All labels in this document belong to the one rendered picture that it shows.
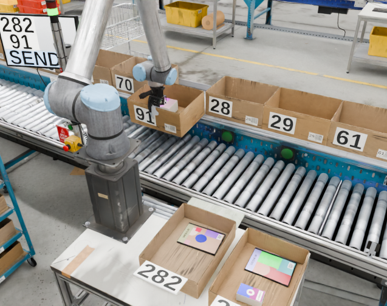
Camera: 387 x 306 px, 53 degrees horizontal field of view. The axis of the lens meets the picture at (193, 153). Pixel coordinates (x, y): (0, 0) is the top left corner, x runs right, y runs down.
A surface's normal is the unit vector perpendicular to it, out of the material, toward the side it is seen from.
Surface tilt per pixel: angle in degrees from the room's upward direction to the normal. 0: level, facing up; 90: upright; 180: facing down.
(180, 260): 2
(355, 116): 90
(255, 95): 89
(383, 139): 90
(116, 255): 0
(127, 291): 0
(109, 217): 90
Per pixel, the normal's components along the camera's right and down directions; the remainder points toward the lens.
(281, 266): -0.01, -0.83
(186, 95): -0.51, 0.56
